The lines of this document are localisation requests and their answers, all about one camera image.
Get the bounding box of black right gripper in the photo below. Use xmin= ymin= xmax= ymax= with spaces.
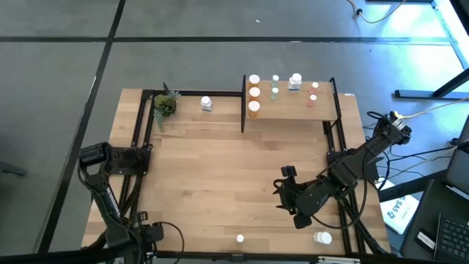
xmin=273 ymin=165 xmax=330 ymax=230

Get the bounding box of white Melatonin supplement bottle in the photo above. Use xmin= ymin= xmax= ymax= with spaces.
xmin=287 ymin=73 xmax=303 ymax=92

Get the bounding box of wooden shelf board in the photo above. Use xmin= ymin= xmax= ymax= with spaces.
xmin=244 ymin=80 xmax=339 ymax=122

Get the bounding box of large white pill bottle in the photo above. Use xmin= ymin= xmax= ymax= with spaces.
xmin=312 ymin=230 xmax=333 ymax=246

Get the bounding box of green artificial plant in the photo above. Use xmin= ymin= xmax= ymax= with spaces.
xmin=152 ymin=82 xmax=182 ymax=133

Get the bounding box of white box blue print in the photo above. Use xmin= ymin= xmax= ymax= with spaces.
xmin=379 ymin=179 xmax=421 ymax=235

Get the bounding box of black plant pot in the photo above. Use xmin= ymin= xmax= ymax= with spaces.
xmin=153 ymin=94 xmax=178 ymax=118

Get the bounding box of black desk leg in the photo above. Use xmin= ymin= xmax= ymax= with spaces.
xmin=394 ymin=67 xmax=469 ymax=100
xmin=377 ymin=170 xmax=448 ymax=202

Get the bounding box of black device white label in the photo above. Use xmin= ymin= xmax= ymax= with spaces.
xmin=413 ymin=228 xmax=437 ymax=253

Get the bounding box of black laptop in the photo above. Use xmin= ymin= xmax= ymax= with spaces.
xmin=399 ymin=178 xmax=469 ymax=263

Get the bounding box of grey chair base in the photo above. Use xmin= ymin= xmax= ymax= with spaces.
xmin=0 ymin=160 xmax=29 ymax=177

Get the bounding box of black keyboard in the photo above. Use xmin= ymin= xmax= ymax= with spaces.
xmin=433 ymin=213 xmax=469 ymax=263

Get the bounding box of dark grey monitor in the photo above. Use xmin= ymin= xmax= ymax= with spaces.
xmin=444 ymin=115 xmax=469 ymax=202

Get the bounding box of black right camera cable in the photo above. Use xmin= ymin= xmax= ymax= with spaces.
xmin=311 ymin=153 xmax=369 ymax=230

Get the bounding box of silver metal bracket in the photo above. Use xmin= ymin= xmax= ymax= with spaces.
xmin=317 ymin=255 xmax=362 ymax=264

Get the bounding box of black shelf side frame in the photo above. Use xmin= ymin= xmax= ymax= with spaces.
xmin=240 ymin=74 xmax=248 ymax=134
xmin=328 ymin=76 xmax=345 ymax=122

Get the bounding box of black camera frame bar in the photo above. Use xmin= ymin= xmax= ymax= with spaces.
xmin=0 ymin=247 xmax=469 ymax=264

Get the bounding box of black aluminium table frame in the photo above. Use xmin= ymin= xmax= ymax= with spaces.
xmin=84 ymin=89 xmax=392 ymax=257

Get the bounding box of beige extension cord yellow plug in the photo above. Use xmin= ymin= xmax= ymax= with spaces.
xmin=390 ymin=95 xmax=469 ymax=120

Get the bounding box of pale floor cable black plug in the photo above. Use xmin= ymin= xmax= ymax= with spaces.
xmin=346 ymin=0 xmax=406 ymax=25

